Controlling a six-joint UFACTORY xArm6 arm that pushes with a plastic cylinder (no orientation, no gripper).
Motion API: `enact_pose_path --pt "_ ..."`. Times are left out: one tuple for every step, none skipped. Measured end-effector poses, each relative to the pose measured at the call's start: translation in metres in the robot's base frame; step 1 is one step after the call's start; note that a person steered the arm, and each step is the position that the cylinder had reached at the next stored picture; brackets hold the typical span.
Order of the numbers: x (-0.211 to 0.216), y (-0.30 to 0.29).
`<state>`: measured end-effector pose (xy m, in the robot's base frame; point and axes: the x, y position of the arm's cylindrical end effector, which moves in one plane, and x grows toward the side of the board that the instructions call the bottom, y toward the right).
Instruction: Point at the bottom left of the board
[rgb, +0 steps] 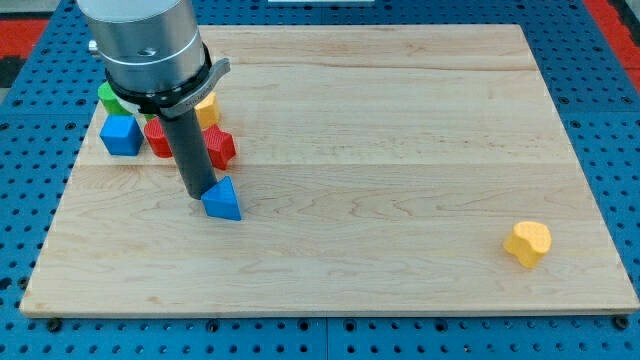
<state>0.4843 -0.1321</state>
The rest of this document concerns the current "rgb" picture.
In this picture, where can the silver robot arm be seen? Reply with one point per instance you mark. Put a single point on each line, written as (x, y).
(148, 46)

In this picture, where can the light wooden board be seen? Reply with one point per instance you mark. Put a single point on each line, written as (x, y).
(378, 169)

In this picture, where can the blue triangular prism block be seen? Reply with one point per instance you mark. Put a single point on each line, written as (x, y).
(221, 201)

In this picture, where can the red star-shaped block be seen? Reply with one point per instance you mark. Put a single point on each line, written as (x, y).
(220, 147)

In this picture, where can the yellow block behind tool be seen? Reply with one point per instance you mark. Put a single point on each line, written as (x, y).
(208, 112)

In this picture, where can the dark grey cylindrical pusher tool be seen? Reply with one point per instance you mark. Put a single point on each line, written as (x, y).
(188, 147)

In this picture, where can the red cylinder block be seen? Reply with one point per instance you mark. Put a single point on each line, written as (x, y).
(156, 138)

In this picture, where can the blue cube block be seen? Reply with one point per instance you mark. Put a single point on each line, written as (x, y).
(121, 135)

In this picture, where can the yellow heart-shaped block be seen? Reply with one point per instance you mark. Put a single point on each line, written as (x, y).
(528, 242)

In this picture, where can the green block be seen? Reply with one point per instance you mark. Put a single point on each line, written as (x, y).
(110, 101)

